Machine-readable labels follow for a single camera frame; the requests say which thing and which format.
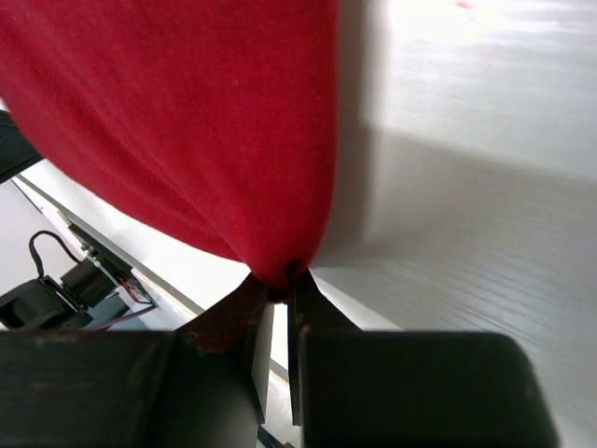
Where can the aluminium frame rail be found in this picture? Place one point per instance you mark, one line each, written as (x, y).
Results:
(148, 251)

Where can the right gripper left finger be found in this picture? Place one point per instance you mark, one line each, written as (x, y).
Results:
(241, 320)

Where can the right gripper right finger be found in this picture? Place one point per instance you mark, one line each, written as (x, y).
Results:
(307, 308)

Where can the red t shirt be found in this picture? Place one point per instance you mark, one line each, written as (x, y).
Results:
(214, 122)

